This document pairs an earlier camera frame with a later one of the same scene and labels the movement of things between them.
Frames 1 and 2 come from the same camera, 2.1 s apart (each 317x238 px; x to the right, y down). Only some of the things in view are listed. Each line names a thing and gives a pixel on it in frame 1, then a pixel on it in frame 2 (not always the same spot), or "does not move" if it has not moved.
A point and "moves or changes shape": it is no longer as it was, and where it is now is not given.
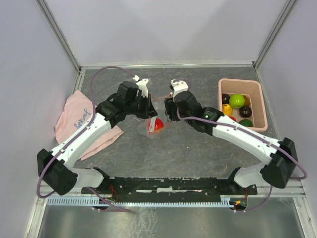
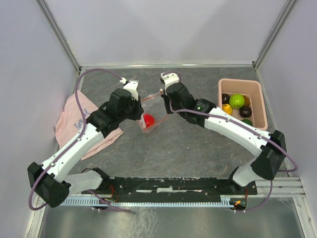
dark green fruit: (246, 122) does not move
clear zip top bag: (152, 126) moves or changes shape
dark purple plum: (225, 98) does not move
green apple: (237, 100) does not move
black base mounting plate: (228, 188) does not move
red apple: (159, 125) moves or changes shape
